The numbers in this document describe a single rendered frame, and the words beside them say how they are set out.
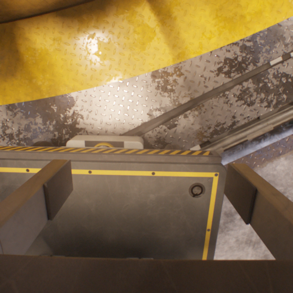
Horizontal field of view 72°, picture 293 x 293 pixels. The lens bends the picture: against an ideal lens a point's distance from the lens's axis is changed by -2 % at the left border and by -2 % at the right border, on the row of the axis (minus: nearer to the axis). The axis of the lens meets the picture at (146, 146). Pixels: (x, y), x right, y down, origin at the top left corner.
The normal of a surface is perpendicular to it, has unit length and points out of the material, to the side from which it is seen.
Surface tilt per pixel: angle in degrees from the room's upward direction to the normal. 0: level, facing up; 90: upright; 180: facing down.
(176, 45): 0
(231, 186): 90
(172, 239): 0
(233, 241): 0
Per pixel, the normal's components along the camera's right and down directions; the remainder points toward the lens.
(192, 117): 0.00, 0.29
